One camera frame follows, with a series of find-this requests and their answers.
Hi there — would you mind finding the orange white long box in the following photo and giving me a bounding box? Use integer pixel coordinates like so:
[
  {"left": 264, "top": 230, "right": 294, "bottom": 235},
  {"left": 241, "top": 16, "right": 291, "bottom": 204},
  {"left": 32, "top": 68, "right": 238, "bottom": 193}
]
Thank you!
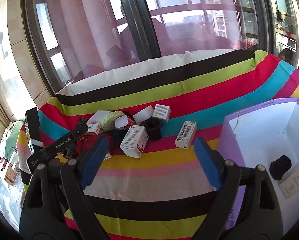
[{"left": 103, "top": 151, "right": 112, "bottom": 161}]

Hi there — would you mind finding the round green sponge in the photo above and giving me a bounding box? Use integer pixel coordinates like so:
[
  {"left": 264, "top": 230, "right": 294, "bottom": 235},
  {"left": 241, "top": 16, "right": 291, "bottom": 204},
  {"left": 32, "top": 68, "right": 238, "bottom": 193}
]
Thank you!
[{"left": 100, "top": 111, "right": 124, "bottom": 132}]

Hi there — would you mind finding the white box with barcode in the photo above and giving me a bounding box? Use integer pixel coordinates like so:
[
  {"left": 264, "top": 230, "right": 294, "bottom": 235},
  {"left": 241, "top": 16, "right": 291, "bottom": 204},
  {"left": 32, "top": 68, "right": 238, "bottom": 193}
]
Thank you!
[{"left": 175, "top": 121, "right": 197, "bottom": 150}]

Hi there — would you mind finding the white box red label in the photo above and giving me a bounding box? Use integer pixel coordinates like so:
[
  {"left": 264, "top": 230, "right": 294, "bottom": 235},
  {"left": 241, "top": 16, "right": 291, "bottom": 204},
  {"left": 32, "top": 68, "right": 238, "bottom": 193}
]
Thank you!
[{"left": 120, "top": 125, "right": 148, "bottom": 159}]

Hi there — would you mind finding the red knitted cloth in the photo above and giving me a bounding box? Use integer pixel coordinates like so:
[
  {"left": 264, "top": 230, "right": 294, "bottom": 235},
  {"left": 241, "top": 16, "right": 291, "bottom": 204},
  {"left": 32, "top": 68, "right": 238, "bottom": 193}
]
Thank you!
[{"left": 76, "top": 133, "right": 114, "bottom": 155}]

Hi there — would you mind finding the white box with QR code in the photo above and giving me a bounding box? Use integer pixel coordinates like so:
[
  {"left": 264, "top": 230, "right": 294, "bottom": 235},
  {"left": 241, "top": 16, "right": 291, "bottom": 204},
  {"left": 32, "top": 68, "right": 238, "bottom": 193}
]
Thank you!
[{"left": 86, "top": 123, "right": 101, "bottom": 135}]

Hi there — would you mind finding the small black box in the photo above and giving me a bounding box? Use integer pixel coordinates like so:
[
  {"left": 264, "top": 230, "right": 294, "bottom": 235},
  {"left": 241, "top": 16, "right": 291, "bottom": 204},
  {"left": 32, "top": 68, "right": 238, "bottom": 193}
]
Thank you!
[{"left": 76, "top": 117, "right": 88, "bottom": 128}]

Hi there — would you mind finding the flat white box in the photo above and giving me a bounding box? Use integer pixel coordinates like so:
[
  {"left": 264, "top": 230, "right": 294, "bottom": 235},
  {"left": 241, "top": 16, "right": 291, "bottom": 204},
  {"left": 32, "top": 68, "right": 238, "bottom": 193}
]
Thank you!
[{"left": 86, "top": 111, "right": 111, "bottom": 125}]

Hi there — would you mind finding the black cloth in box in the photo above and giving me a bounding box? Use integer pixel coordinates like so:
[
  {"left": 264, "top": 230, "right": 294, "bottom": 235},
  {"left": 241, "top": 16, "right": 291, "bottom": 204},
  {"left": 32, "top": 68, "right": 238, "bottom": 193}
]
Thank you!
[{"left": 269, "top": 155, "right": 292, "bottom": 180}]

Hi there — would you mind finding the black knitted cloth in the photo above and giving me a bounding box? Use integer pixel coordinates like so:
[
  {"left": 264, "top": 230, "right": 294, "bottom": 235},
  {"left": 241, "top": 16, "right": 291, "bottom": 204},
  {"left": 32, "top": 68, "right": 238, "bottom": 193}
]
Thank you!
[{"left": 109, "top": 129, "right": 128, "bottom": 146}]

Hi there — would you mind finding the purple cardboard box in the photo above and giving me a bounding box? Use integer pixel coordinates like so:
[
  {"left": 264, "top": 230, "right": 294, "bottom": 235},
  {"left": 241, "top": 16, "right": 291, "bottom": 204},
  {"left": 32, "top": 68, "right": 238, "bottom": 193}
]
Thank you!
[{"left": 217, "top": 98, "right": 299, "bottom": 233}]

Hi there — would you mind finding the red white small box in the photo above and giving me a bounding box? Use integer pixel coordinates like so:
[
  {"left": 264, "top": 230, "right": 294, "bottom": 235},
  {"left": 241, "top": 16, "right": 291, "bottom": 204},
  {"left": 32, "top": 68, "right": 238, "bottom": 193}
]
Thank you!
[{"left": 114, "top": 115, "right": 135, "bottom": 130}]

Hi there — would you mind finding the white card in box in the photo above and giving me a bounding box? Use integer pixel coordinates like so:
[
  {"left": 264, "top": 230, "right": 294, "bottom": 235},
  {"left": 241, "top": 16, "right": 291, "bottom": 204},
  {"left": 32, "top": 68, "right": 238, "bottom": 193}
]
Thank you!
[{"left": 279, "top": 170, "right": 299, "bottom": 199}]

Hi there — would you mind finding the dark brown knitted cloth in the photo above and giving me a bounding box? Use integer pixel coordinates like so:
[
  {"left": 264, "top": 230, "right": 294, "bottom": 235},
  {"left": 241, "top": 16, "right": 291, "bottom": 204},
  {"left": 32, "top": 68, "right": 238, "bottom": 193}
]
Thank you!
[{"left": 140, "top": 117, "right": 163, "bottom": 141}]

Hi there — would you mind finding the white foam block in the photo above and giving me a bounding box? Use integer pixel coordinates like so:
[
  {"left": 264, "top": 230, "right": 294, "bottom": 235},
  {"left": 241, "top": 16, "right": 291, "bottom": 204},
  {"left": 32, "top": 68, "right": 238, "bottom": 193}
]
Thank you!
[{"left": 133, "top": 105, "right": 154, "bottom": 125}]

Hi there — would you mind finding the white box dotted grid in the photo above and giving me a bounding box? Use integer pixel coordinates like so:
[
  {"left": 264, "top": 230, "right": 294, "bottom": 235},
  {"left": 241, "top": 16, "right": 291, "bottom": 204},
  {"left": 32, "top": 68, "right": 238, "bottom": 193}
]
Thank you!
[{"left": 152, "top": 104, "right": 171, "bottom": 123}]

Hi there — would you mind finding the striped colourful tablecloth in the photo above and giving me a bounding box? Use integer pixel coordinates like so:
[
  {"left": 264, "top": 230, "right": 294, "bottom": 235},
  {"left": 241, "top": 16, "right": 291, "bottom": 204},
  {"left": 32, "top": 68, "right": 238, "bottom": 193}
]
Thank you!
[{"left": 17, "top": 50, "right": 299, "bottom": 239}]

